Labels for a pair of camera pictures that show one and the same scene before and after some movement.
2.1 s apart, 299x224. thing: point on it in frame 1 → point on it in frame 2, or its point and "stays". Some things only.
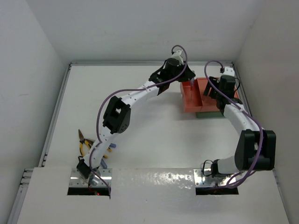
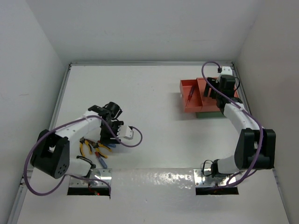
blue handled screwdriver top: x=192 y=84 → x=190 y=95
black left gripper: x=188 y=74 → x=108 y=138
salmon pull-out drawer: x=191 y=99 stays
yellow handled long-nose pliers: x=82 y=141 stays
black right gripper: x=212 y=94 stays
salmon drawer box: x=210 y=104 stays
